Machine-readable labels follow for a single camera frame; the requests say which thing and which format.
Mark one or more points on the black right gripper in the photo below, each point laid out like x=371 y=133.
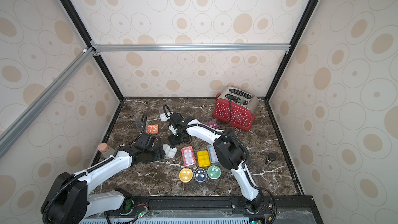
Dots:
x=175 y=135

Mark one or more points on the red and silver toaster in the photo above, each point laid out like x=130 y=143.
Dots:
x=236 y=107

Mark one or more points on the purple pillbox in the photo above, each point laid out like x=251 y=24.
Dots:
x=212 y=123

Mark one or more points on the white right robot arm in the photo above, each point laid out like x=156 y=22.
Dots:
x=232 y=154

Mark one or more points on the aluminium frame crossbar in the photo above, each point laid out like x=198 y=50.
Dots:
x=191 y=47

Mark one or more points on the green round pillbox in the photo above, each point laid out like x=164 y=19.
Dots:
x=214 y=172

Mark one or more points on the yellow round pillbox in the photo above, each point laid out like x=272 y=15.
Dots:
x=185 y=175

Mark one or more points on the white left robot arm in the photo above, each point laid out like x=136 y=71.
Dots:
x=70 y=200

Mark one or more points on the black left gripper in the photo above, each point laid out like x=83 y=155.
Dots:
x=160 y=154

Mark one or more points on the white pillbox with amber lid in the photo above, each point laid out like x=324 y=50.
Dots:
x=203 y=159

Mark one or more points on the white pillbox clear lid rear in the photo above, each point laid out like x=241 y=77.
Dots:
x=164 y=113

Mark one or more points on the red pillbox clear lid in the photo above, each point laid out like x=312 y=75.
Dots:
x=188 y=156

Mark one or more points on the dark blue round pillbox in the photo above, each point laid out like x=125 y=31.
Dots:
x=200 y=175

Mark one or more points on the white pillbox clear lid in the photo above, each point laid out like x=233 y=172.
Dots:
x=169 y=152
x=164 y=113

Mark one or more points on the clear small pillbox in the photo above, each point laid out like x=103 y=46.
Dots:
x=138 y=120

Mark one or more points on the teal rectangular pillbox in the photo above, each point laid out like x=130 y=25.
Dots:
x=212 y=154

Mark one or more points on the small black cap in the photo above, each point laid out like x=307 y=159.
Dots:
x=271 y=157

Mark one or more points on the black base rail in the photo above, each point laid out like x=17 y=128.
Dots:
x=220 y=210

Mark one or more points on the aluminium frame side bar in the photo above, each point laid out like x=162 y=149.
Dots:
x=17 y=128

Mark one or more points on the white pillbox clear lid front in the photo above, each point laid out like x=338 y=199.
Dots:
x=169 y=152

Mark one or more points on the orange pillbox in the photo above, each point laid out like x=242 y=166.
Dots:
x=153 y=129

